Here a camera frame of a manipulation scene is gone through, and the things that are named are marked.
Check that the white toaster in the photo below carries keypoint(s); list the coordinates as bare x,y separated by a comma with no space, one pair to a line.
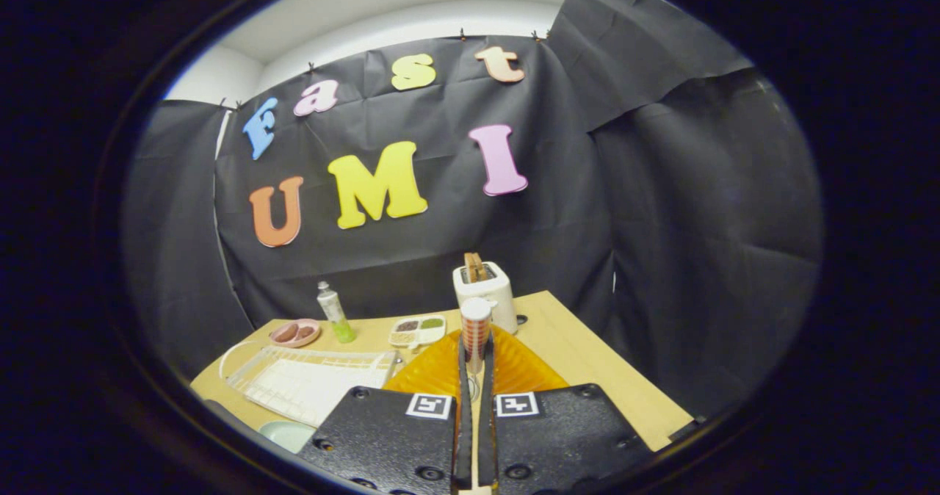
498,289

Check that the clear bottle with green drink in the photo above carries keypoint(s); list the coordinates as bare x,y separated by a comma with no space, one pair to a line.
334,311

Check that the pink plate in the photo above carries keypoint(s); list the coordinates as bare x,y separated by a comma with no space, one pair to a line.
294,344

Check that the brown food piece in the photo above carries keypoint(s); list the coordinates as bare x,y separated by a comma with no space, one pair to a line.
285,331
304,331

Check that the white divided food tray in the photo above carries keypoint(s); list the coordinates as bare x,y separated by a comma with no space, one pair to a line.
416,337

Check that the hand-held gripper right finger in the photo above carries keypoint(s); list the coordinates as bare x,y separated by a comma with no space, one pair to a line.
485,443

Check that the light green plate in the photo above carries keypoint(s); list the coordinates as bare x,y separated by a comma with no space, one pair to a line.
290,435

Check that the brown toast slice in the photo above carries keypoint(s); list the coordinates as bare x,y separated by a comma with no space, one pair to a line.
475,267

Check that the small black block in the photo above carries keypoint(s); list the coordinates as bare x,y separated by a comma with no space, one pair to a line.
689,430

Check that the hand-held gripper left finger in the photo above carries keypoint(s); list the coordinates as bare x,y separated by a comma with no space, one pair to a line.
463,443

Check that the black backdrop cloth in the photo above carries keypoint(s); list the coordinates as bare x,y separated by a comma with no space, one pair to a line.
661,260

